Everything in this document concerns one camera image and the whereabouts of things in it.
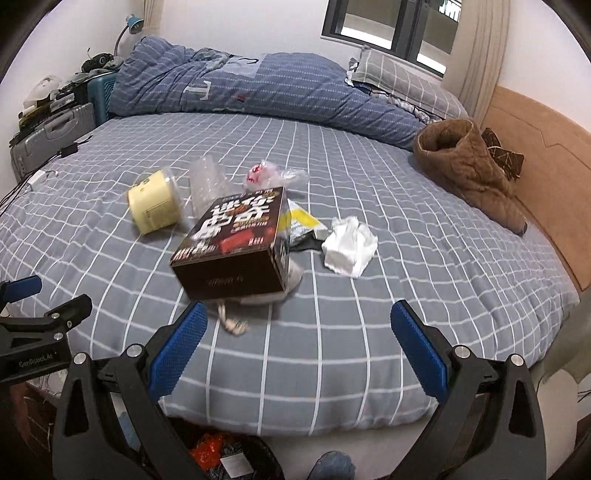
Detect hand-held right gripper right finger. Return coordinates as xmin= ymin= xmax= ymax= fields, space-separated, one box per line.
xmin=390 ymin=300 xmax=541 ymax=480

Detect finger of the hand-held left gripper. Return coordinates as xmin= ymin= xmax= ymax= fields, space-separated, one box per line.
xmin=0 ymin=275 xmax=42 ymax=305
xmin=0 ymin=294 xmax=93 ymax=344

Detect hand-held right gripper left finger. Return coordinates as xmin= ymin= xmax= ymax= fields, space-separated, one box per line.
xmin=52 ymin=301 xmax=208 ymax=480

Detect white knotted cloth strip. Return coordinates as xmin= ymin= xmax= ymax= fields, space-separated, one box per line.
xmin=217 ymin=300 xmax=250 ymax=335

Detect dark brown cardboard box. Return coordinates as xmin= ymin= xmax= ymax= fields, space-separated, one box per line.
xmin=170 ymin=186 xmax=291 ymax=301

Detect white tissue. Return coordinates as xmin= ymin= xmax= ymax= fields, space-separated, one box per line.
xmin=321 ymin=217 xmax=379 ymax=279

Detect black-lined trash bin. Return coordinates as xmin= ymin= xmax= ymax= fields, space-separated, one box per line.
xmin=171 ymin=418 xmax=284 ymax=480

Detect pale yellow paper cup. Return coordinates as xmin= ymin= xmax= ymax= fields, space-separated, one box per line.
xmin=128 ymin=169 xmax=183 ymax=236

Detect clear bubble wrap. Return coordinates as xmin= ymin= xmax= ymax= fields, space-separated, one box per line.
xmin=189 ymin=154 xmax=232 ymax=217

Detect white yellow snack packet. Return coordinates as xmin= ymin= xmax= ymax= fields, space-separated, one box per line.
xmin=286 ymin=200 xmax=329 ymax=245

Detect grey checked bed sheet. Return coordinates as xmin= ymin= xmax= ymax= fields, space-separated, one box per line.
xmin=0 ymin=113 xmax=580 ymax=437

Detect orange wrapper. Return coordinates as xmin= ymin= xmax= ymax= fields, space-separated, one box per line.
xmin=189 ymin=431 xmax=227 ymax=469

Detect white charger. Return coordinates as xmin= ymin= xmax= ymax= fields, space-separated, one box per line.
xmin=28 ymin=170 xmax=58 ymax=190

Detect blue shoe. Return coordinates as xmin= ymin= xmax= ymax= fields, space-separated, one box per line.
xmin=307 ymin=451 xmax=356 ymax=480

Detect black flat packet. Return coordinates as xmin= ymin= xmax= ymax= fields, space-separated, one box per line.
xmin=290 ymin=228 xmax=331 ymax=252

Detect grey suitcase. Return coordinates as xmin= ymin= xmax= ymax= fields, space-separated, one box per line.
xmin=9 ymin=102 xmax=96 ymax=183

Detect brown quilted jacket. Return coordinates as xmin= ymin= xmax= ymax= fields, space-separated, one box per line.
xmin=412 ymin=119 xmax=529 ymax=237

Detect clear red-printed plastic bag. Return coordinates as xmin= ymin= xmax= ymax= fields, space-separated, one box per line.
xmin=243 ymin=160 xmax=309 ymax=192

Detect white translucent bag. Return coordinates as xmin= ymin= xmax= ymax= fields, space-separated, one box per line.
xmin=23 ymin=74 xmax=65 ymax=109

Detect dark leaf-printed cushion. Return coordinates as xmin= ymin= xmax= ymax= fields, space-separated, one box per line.
xmin=480 ymin=128 xmax=526 ymax=178

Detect tan padded headboard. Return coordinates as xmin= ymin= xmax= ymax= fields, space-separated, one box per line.
xmin=480 ymin=85 xmax=591 ymax=294

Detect black gadget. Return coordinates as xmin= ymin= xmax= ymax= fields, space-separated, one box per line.
xmin=82 ymin=53 xmax=116 ymax=75

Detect grey checked pillow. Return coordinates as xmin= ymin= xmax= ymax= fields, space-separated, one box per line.
xmin=346 ymin=47 xmax=469 ymax=121

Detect blue striped duvet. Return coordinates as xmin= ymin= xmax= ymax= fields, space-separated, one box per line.
xmin=107 ymin=36 xmax=439 ymax=149

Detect blue desk lamp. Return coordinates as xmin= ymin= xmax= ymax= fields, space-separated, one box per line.
xmin=112 ymin=14 xmax=144 ymax=63

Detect beige curtain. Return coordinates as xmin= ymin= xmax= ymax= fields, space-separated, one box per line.
xmin=441 ymin=0 xmax=513 ymax=130

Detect dark framed window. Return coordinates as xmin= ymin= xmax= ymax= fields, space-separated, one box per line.
xmin=321 ymin=0 xmax=462 ymax=79

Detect black cable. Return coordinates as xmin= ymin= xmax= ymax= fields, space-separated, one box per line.
xmin=0 ymin=180 xmax=35 ymax=217

